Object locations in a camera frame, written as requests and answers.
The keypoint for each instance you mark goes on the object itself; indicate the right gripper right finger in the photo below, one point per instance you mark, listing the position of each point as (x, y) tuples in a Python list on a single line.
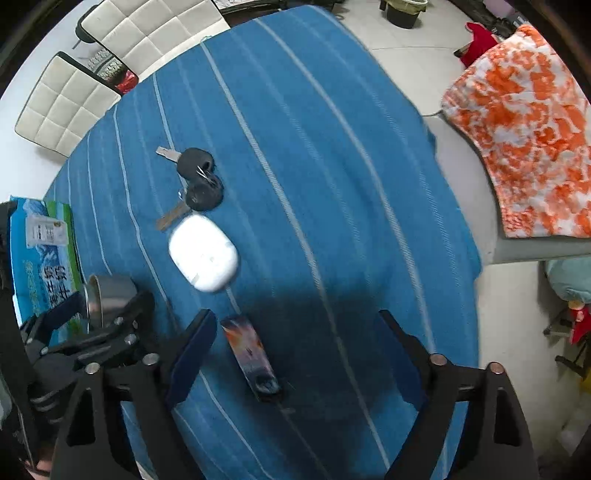
[(495, 442)]

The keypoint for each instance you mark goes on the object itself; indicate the black trash bin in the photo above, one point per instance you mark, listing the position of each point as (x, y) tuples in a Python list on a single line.
[(405, 13)]

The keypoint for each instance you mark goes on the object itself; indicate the black car keys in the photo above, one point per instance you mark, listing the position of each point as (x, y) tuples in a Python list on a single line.
[(203, 189)]

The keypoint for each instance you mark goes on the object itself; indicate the right white padded chair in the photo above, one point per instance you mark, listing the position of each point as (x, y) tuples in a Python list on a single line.
[(146, 35)]

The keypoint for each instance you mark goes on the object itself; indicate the teal blanket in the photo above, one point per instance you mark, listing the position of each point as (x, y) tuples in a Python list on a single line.
[(570, 278)]

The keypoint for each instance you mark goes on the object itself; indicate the blue cardboard milk box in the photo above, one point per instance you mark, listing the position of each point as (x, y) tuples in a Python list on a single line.
[(43, 258)]

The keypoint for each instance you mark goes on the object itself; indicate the red garment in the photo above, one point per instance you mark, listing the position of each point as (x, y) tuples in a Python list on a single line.
[(482, 41)]

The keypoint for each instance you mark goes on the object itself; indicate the white padded chair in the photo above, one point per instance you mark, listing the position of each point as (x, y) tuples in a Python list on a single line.
[(65, 103), (146, 35)]

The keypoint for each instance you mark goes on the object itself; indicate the metal round speaker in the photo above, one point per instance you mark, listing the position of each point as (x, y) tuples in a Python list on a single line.
[(104, 297)]

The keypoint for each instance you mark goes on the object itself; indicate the blue striped tablecloth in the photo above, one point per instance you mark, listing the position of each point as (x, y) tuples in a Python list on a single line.
[(333, 197)]

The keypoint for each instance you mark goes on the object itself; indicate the white earbud case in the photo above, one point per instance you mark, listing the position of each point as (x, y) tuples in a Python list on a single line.
[(203, 254)]

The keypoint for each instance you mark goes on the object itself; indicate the red plastic bag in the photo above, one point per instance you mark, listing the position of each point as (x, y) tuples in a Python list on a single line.
[(124, 81)]

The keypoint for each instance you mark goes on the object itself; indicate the grey chair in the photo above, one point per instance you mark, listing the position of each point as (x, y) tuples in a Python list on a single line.
[(466, 174)]

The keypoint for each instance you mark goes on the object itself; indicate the orange floral cloth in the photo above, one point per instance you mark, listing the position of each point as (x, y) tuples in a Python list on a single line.
[(527, 116)]

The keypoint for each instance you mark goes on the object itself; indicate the galaxy print lighter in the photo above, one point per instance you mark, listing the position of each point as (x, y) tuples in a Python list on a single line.
[(249, 352)]

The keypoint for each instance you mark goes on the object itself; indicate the left white padded chair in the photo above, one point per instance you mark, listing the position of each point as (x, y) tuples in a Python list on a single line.
[(65, 103)]

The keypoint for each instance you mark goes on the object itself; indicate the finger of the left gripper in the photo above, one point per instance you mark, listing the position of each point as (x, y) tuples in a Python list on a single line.
[(115, 343), (41, 327)]

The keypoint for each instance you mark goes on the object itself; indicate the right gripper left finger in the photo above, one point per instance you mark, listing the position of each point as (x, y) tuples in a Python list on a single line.
[(92, 441)]

